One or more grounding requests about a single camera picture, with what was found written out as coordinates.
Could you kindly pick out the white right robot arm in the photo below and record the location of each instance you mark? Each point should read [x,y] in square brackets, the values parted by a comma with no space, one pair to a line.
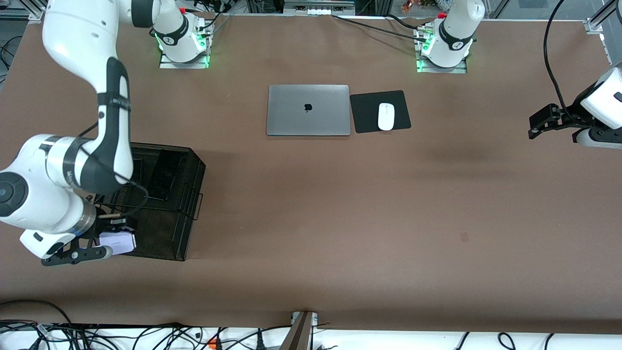
[77,39]

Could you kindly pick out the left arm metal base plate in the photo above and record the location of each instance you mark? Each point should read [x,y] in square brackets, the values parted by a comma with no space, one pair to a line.
[457,70]

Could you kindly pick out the white computer mouse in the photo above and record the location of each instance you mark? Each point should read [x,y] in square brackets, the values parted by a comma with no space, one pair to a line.
[386,116]

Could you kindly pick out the white power strip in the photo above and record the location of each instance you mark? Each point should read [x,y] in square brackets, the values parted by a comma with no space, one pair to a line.
[316,10]

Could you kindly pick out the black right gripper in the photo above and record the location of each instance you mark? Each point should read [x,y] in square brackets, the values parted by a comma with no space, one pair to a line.
[104,224]

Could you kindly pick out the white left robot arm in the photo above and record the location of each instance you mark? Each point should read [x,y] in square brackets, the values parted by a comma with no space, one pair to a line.
[454,34]

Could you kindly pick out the short aluminium frame rail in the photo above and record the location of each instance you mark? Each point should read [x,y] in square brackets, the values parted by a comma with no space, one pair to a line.
[19,14]

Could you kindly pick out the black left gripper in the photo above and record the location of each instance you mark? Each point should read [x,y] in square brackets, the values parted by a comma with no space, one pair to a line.
[569,117]

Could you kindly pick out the silver laptop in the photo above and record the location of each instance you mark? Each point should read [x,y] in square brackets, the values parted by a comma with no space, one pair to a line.
[291,116]

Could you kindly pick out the black mouse pad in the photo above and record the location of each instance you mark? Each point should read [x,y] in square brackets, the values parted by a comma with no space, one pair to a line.
[364,112]

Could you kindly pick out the black mesh basket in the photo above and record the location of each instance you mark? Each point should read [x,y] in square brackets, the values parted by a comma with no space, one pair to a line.
[160,238]

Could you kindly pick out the metal camera post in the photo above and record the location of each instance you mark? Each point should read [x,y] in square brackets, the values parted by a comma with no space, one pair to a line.
[299,335]

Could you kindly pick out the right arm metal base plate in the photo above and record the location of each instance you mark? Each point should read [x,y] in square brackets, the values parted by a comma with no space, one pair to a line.
[194,64]

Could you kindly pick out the black slab smartphone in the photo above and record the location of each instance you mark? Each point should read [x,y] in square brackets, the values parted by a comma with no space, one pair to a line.
[165,177]

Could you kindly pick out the long aluminium frame rail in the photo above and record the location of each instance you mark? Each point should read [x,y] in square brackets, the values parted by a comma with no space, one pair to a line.
[594,25]

